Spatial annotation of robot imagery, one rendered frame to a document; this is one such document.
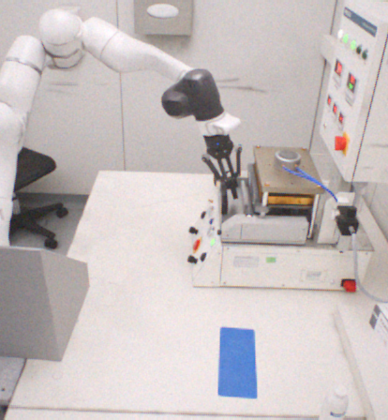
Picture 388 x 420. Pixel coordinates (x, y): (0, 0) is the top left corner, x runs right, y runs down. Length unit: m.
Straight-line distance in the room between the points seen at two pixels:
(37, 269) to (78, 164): 2.09
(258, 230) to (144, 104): 1.69
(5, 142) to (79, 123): 1.74
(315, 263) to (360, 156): 0.37
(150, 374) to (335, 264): 0.64
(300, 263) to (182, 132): 1.69
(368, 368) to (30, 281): 0.86
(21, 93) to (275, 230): 0.82
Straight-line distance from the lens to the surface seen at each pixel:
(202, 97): 1.30
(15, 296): 1.19
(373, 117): 1.26
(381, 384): 1.30
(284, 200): 1.39
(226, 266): 1.44
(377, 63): 1.22
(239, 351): 1.33
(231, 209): 1.46
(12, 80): 1.40
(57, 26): 1.40
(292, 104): 2.94
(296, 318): 1.44
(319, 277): 1.51
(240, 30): 2.77
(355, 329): 1.40
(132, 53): 1.42
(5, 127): 1.29
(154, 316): 1.40
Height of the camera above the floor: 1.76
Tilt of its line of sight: 33 degrees down
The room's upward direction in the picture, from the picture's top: 2 degrees clockwise
